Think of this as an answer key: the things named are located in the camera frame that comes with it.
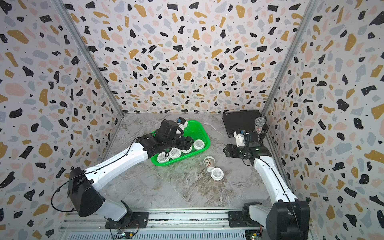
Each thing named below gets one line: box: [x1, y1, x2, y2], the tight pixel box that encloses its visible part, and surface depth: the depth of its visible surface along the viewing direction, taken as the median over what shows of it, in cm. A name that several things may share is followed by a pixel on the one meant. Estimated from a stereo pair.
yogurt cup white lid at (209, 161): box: [203, 156, 215, 168], surface depth 91 cm
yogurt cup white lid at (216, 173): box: [206, 166, 224, 181], surface depth 85 cm
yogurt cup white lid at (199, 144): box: [193, 139, 205, 150], surface depth 97 cm
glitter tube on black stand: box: [254, 116, 266, 134], surface depth 83 cm
